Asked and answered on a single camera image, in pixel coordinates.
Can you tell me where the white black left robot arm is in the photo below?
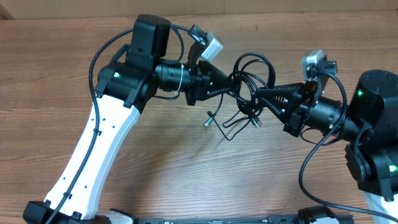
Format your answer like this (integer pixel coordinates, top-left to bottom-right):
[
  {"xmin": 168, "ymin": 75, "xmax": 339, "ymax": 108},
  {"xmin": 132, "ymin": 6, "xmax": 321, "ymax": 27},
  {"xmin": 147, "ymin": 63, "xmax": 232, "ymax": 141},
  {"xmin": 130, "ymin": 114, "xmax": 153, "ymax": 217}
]
[{"xmin": 23, "ymin": 14, "xmax": 229, "ymax": 224}]

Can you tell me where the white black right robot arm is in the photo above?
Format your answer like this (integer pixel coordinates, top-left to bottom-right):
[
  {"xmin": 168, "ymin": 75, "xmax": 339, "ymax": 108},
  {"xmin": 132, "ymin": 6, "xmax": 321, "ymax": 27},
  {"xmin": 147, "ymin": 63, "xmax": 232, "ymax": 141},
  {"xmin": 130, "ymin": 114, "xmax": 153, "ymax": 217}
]
[{"xmin": 255, "ymin": 70, "xmax": 397, "ymax": 223}]

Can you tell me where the black usb cable two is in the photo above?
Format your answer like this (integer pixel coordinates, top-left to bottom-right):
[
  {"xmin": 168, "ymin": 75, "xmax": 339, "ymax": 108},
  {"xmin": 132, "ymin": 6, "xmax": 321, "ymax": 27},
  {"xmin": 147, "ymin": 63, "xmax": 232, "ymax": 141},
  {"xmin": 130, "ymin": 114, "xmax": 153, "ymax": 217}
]
[{"xmin": 204, "ymin": 74, "xmax": 268, "ymax": 141}]

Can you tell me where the brown cardboard backboard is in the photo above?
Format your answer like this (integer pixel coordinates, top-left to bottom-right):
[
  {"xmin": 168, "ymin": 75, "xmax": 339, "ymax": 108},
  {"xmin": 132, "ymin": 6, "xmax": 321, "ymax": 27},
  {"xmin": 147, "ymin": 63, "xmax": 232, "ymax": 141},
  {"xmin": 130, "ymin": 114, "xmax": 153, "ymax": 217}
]
[{"xmin": 1, "ymin": 0, "xmax": 397, "ymax": 19}]

